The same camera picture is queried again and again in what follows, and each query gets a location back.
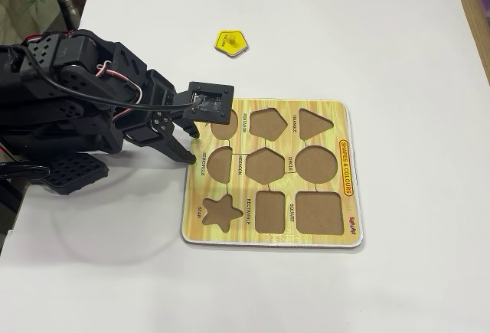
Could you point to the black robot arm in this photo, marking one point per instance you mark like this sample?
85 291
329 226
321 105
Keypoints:
57 118

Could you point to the wooden shape puzzle board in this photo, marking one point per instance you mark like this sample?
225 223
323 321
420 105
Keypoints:
268 214

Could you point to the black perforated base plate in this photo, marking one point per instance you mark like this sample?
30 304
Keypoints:
72 174

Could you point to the glossy black clamp bar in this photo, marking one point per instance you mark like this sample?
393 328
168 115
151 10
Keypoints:
23 170

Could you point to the metal bottle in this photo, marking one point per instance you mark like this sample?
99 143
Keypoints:
72 9

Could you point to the yellow pentagon puzzle piece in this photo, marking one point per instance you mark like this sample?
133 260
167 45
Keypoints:
226 47

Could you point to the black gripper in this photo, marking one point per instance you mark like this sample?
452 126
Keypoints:
161 122

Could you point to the floral patterned cloth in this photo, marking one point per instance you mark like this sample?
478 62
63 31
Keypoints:
27 0

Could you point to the black square wrist camera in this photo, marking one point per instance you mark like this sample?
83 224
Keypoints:
208 103

